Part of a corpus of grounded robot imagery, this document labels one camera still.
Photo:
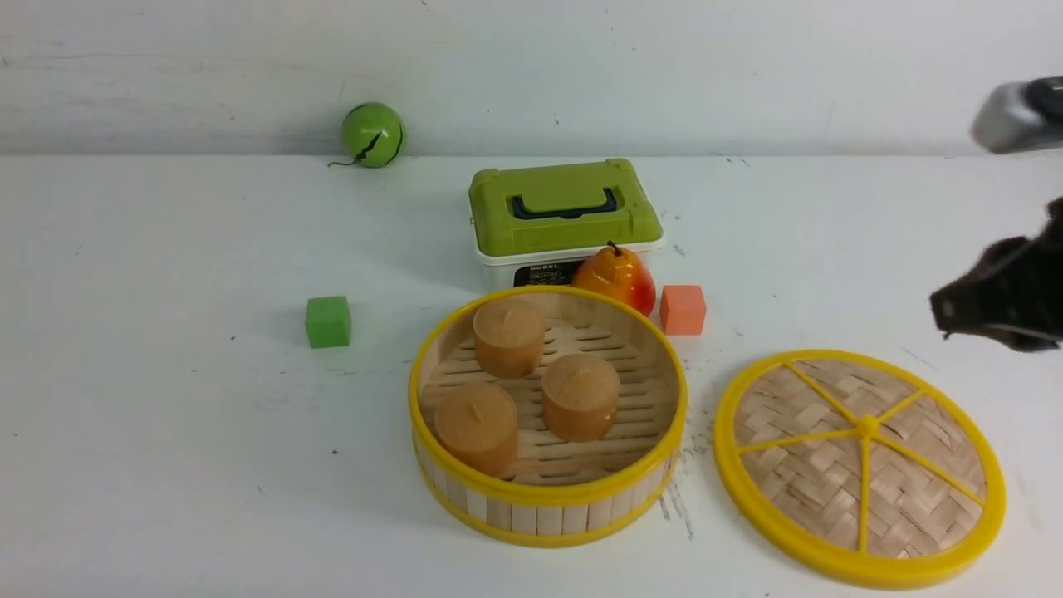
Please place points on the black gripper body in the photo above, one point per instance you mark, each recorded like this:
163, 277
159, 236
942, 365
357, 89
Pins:
1012, 295

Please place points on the yellow woven steamer lid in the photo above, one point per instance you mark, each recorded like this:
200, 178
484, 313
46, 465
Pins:
858, 469

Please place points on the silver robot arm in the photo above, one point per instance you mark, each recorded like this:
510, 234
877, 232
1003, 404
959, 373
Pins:
1021, 116

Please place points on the white box green lid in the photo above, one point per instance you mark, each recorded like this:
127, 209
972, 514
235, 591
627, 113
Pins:
535, 226

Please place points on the yellow bamboo steamer basket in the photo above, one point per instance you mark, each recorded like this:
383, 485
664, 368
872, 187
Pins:
556, 493

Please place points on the orange cube block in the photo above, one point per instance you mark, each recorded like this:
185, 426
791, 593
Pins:
683, 310

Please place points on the red yellow toy pear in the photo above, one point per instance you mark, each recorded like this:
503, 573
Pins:
618, 273

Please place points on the brown bun right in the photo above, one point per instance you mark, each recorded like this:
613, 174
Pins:
580, 396

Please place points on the brown bun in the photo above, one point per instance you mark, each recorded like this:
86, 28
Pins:
478, 424
509, 336
580, 396

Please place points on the brown bun back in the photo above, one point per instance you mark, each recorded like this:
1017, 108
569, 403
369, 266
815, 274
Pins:
509, 336

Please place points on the brown bun front left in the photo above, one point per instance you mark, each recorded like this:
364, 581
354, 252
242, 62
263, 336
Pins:
478, 424

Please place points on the green toy ball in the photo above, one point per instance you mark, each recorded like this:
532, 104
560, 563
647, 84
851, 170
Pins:
373, 134

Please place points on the green cube block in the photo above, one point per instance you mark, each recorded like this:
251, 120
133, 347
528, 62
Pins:
327, 322

